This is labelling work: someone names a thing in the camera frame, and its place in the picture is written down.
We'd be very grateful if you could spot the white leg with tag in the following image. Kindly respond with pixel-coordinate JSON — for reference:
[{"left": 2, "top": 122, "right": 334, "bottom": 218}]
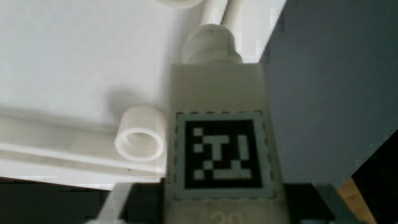
[{"left": 163, "top": 25, "right": 290, "bottom": 224}]

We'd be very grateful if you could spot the white square tabletop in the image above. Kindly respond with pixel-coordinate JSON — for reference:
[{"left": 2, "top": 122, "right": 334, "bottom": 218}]
[{"left": 0, "top": 0, "right": 286, "bottom": 189}]

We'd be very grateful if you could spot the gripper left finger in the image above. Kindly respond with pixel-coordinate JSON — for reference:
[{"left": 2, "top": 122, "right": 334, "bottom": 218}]
[{"left": 87, "top": 183, "right": 133, "bottom": 224}]

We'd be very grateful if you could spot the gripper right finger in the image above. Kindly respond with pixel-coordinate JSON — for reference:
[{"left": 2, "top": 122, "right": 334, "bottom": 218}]
[{"left": 314, "top": 184, "right": 362, "bottom": 224}]

